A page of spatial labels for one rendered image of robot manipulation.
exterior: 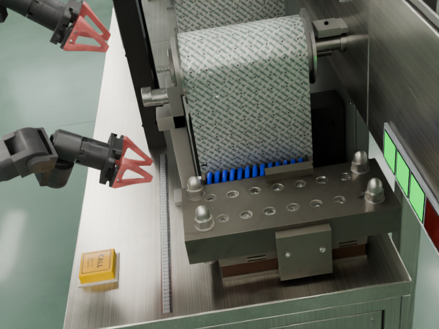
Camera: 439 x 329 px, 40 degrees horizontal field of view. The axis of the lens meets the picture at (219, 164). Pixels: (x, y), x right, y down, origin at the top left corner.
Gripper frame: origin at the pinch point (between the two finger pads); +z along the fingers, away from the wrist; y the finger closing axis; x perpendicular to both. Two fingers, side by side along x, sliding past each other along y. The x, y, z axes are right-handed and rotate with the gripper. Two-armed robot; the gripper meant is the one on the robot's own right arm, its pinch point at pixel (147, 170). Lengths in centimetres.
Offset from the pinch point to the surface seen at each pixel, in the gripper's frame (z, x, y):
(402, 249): 76, -10, -12
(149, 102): -3.8, 11.1, -7.2
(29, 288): -7, -128, -82
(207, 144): 8.9, 10.3, 0.7
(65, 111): -9, -129, -233
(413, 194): 30, 32, 35
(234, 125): 12.3, 16.3, 0.7
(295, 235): 24.4, 10.1, 22.4
